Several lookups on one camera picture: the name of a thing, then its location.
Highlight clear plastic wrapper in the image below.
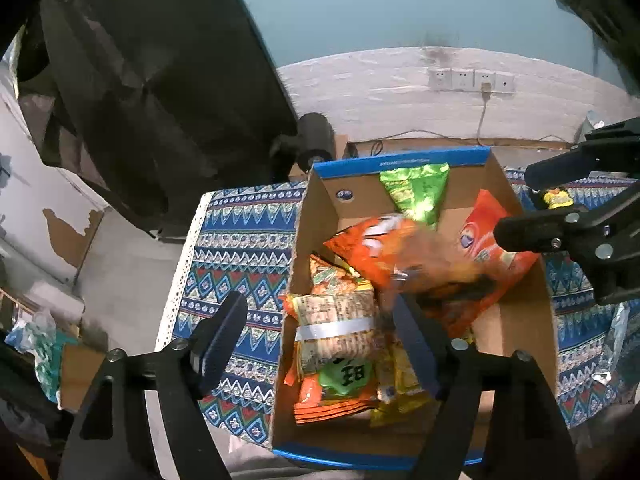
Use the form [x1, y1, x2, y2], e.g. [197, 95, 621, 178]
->
[600, 305, 633, 386]

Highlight orange round-logo chip bag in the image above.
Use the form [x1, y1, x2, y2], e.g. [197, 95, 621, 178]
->
[452, 189, 543, 321]

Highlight orange and brown chip bag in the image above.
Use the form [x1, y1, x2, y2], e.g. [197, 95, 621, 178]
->
[324, 214, 496, 341]

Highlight white peeling door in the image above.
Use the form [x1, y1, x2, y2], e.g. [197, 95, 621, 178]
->
[0, 50, 108, 286]

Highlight clear biscuit packet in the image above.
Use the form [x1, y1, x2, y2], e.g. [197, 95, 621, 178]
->
[285, 292, 378, 376]

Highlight grey plug cable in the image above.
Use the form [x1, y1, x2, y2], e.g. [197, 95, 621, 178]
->
[475, 82, 493, 148]

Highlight brown cardboard floor box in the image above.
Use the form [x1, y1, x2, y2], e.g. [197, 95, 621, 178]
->
[57, 340, 108, 411]

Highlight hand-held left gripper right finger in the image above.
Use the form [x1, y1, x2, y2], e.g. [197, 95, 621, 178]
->
[392, 292, 581, 480]

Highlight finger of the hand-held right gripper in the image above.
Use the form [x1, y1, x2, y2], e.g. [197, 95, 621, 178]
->
[523, 117, 640, 192]
[493, 175, 640, 262]

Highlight blue cardboard box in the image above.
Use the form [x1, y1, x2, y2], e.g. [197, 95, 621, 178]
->
[270, 146, 560, 471]

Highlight long yellow snack packet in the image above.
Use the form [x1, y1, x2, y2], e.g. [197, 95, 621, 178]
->
[370, 342, 436, 427]

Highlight blue patterned tablecloth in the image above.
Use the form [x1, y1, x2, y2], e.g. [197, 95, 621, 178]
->
[155, 167, 640, 446]

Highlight orange green-label snack packet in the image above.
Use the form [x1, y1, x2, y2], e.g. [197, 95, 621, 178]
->
[307, 254, 376, 301]
[292, 355, 381, 426]

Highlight black cable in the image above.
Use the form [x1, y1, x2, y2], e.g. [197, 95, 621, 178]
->
[345, 130, 478, 158]

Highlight green snack bag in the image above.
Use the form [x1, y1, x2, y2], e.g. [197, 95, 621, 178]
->
[378, 162, 451, 231]

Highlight black and yellow snack packet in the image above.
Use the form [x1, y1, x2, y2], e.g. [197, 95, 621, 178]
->
[532, 186, 576, 211]

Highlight teal and white plastic bags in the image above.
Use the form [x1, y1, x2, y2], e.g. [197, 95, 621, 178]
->
[5, 310, 66, 403]

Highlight grey trash bin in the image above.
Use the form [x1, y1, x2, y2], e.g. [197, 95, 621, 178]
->
[575, 109, 613, 148]

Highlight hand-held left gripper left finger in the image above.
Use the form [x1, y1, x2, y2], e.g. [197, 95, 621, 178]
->
[57, 290, 249, 480]

